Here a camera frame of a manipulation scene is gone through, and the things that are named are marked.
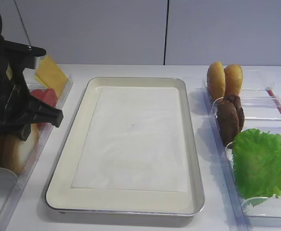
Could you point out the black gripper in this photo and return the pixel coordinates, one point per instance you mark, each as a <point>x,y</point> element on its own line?
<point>16,101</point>

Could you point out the bun half white cut face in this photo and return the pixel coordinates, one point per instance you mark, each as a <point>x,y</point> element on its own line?
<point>16,151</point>

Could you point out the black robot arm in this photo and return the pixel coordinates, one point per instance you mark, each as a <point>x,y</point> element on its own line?
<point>18,108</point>

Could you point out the red tomato slice back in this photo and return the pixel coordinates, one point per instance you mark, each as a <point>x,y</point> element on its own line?
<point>38,93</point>

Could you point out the yellow cheese slice back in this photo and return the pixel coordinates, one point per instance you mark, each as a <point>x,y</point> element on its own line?
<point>38,79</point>

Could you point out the yellow cheese slice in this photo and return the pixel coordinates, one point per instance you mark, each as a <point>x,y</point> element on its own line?
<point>38,79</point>
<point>52,75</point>

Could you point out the yellow cheese slice front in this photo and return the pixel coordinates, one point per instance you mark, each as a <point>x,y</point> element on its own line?
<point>52,75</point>

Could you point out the brown meat patty front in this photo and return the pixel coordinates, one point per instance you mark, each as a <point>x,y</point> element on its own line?
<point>228,121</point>

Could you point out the brown meat patty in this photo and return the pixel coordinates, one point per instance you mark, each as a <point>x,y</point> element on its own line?
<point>228,121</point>
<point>236,101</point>

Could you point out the brown meat patty back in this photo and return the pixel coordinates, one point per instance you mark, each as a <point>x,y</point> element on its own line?
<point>236,101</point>

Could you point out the green lettuce leaf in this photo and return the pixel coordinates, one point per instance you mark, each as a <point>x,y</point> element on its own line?
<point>257,164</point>

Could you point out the clear acrylic rack left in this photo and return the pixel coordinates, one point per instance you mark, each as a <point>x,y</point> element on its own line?
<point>12,185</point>

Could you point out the clear acrylic rack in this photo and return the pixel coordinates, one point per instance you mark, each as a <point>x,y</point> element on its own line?
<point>260,112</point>
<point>12,185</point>

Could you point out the cream metal baking tray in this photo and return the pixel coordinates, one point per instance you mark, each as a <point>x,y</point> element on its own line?
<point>61,194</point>

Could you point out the white parchment paper sheet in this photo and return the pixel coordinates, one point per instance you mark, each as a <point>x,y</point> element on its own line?
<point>135,142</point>

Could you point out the golden bun top left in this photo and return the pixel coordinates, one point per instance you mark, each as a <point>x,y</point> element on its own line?
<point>216,80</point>

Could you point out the golden bun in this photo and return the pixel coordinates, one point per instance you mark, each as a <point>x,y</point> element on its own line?
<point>216,80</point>
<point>233,79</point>

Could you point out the golden bun top right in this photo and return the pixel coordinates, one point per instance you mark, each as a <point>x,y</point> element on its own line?
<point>233,79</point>

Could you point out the clear acrylic rack right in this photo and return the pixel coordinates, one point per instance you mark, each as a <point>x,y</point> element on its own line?
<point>260,112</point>

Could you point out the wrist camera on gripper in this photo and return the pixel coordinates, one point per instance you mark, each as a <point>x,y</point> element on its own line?
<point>23,56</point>

